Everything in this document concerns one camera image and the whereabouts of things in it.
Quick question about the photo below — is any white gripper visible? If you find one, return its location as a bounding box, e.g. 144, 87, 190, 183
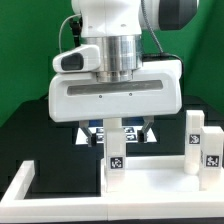
49, 60, 182, 147

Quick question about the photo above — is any white desk top tray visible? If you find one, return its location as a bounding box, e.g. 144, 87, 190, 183
101, 156, 224, 203

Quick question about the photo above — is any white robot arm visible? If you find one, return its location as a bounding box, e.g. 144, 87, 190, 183
49, 0, 199, 146

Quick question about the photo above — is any white fiducial marker sheet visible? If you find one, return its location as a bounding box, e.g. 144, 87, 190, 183
75, 126, 157, 145

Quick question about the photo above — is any white camera cable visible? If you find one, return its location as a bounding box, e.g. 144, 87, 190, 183
57, 13, 82, 54

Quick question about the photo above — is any black camera stand pole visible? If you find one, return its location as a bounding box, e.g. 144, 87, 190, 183
69, 19, 82, 47

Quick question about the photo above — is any white U-shaped obstacle frame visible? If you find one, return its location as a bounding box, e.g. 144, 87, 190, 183
0, 161, 224, 224

